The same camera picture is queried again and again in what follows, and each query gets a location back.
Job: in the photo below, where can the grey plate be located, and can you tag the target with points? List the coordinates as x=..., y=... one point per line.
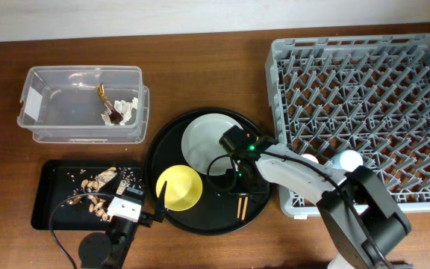
x=200, y=140

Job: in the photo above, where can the pile of food scraps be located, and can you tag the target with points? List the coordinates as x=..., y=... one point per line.
x=98, y=205

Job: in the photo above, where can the pink plastic cup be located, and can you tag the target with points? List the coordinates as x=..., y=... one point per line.
x=310, y=157

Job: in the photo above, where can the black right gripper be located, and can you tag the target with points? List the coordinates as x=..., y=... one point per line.
x=262, y=186

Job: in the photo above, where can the yellow bowl with food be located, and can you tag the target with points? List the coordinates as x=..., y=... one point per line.
x=183, y=187

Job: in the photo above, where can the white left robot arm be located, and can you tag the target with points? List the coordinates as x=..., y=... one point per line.
x=109, y=249

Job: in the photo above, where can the wooden chopstick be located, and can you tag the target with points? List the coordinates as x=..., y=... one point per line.
x=244, y=207
x=239, y=207

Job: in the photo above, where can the blue plastic cup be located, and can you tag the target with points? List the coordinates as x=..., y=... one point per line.
x=347, y=160

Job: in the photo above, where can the grey dishwasher rack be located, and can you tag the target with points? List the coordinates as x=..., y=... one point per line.
x=370, y=94

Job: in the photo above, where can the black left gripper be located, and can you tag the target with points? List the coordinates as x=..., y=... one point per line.
x=145, y=218

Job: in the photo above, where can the round black tray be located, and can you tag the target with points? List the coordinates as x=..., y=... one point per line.
x=215, y=213

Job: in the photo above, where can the white tissue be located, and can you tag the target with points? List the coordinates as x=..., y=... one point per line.
x=125, y=109

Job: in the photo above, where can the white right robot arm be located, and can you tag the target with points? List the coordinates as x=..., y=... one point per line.
x=363, y=220

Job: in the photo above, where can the clear plastic bin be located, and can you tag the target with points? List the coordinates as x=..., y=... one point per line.
x=60, y=104

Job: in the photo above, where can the gold snack wrapper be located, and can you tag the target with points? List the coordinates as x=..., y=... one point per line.
x=114, y=116

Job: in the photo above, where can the black rectangular tray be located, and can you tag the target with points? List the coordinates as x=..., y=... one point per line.
x=60, y=179

